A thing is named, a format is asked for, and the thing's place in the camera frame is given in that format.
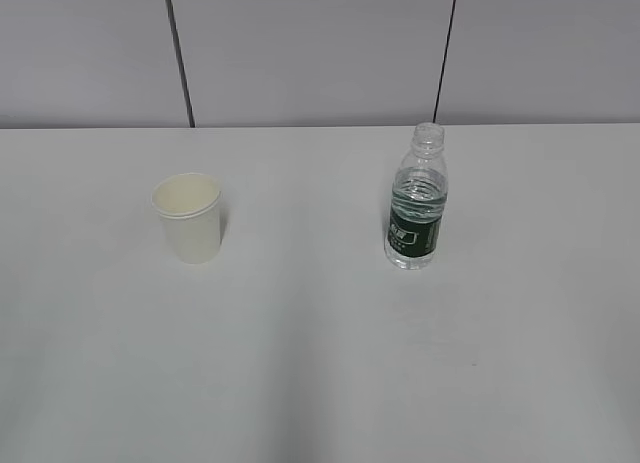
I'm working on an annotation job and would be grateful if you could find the right black wall seam strip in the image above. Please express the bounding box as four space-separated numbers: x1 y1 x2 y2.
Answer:
432 0 458 123

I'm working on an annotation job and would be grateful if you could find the white paper cup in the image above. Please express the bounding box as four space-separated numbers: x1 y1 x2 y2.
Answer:
151 173 222 264

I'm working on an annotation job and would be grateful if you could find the left black wall seam strip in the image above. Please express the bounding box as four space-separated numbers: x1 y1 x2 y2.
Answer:
164 0 196 128

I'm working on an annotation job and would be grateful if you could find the clear water bottle green label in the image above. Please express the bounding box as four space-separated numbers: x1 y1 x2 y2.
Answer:
385 123 448 270

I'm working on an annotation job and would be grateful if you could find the black wall seam strip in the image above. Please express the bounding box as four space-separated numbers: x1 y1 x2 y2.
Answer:
164 0 196 128
432 0 458 123

